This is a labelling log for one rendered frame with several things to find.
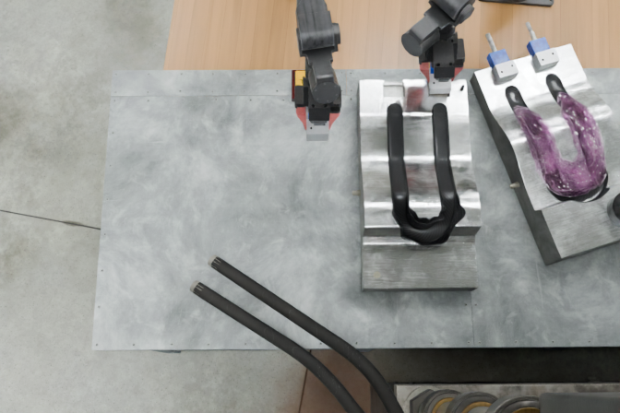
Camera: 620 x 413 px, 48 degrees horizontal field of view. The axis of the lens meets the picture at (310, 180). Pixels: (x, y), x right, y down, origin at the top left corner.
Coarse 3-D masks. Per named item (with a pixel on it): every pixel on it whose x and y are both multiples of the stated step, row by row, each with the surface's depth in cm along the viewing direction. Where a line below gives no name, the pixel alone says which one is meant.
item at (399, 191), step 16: (400, 112) 168; (432, 112) 168; (400, 128) 168; (448, 128) 167; (400, 144) 167; (448, 144) 166; (400, 160) 166; (448, 160) 165; (400, 176) 163; (448, 176) 163; (400, 192) 160; (448, 192) 160; (400, 208) 160; (448, 208) 160; (400, 224) 155; (416, 224) 159; (432, 224) 160; (448, 224) 161; (416, 240) 159; (432, 240) 160
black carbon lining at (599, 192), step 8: (552, 80) 175; (560, 80) 174; (512, 88) 174; (552, 88) 174; (560, 88) 174; (512, 96) 174; (520, 96) 173; (512, 104) 173; (520, 104) 173; (552, 192) 165; (592, 192) 165; (600, 192) 165; (560, 200) 164; (568, 200) 161; (576, 200) 160; (584, 200) 165; (592, 200) 164
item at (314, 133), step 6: (306, 120) 160; (306, 126) 160; (312, 126) 159; (318, 126) 159; (324, 126) 160; (306, 132) 159; (312, 132) 159; (318, 132) 159; (324, 132) 159; (306, 138) 162; (312, 138) 162; (318, 138) 162; (324, 138) 162
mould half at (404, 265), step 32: (416, 96) 169; (384, 128) 167; (416, 128) 167; (384, 160) 165; (416, 160) 165; (384, 192) 159; (416, 192) 159; (384, 224) 156; (480, 224) 156; (384, 256) 162; (416, 256) 162; (448, 256) 162; (384, 288) 160; (416, 288) 160; (448, 288) 160
